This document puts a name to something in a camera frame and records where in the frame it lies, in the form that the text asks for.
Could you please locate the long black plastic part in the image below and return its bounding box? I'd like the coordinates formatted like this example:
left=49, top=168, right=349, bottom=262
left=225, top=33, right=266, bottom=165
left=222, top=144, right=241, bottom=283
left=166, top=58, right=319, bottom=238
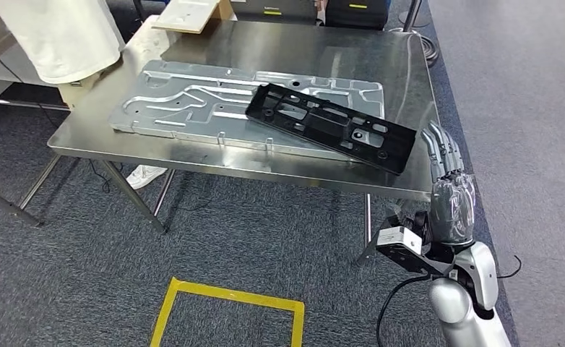
left=245, top=82, right=418, bottom=176

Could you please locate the steel workbench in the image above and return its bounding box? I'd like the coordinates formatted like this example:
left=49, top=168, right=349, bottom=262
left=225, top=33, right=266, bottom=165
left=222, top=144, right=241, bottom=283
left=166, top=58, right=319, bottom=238
left=0, top=14, right=442, bottom=267

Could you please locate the large stamped metal plate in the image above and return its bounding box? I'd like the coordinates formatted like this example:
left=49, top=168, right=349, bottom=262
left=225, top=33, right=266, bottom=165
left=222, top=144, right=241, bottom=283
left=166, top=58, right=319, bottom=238
left=108, top=59, right=387, bottom=164

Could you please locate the person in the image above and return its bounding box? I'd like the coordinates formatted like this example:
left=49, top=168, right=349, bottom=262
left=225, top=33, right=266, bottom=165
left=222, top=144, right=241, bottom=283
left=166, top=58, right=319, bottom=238
left=0, top=0, right=126, bottom=112

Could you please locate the black metal pole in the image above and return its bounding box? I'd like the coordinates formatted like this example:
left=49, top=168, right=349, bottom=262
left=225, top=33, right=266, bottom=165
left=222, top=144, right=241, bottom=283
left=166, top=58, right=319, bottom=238
left=402, top=0, right=425, bottom=33

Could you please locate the white foam board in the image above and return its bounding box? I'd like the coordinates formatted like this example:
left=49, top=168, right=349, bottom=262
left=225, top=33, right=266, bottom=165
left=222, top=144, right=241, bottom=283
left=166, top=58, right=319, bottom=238
left=152, top=0, right=221, bottom=35

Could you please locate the person's white shoe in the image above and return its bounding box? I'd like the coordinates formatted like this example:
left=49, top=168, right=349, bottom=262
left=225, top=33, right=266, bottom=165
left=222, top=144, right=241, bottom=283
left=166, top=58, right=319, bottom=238
left=126, top=165, right=168, bottom=191

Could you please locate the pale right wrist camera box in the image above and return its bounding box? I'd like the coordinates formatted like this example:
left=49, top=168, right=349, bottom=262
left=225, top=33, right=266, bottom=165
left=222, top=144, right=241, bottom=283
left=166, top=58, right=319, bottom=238
left=376, top=226, right=423, bottom=254

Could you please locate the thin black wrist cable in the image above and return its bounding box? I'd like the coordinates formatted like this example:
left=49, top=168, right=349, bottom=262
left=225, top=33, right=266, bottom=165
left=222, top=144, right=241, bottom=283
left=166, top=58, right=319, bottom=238
left=496, top=254, right=523, bottom=280

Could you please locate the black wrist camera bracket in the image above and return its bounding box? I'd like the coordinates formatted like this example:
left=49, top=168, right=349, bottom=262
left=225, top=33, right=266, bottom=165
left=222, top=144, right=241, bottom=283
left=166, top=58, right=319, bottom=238
left=376, top=210, right=456, bottom=279

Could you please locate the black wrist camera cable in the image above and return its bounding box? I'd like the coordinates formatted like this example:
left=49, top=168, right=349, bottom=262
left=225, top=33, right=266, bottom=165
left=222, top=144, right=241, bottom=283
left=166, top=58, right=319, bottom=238
left=376, top=273, right=432, bottom=347

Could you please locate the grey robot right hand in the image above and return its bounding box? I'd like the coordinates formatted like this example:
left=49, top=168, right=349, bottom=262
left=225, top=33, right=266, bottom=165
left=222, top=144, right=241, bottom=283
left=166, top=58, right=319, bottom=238
left=420, top=120, right=478, bottom=247

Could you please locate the black case with yellow label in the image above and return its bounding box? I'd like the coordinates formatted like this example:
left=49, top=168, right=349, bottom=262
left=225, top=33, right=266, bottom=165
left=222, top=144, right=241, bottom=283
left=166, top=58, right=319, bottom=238
left=325, top=0, right=389, bottom=30

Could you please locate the grey laptop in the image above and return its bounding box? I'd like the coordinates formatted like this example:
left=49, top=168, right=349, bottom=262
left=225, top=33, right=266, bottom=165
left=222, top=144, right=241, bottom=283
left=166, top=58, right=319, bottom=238
left=230, top=0, right=318, bottom=25

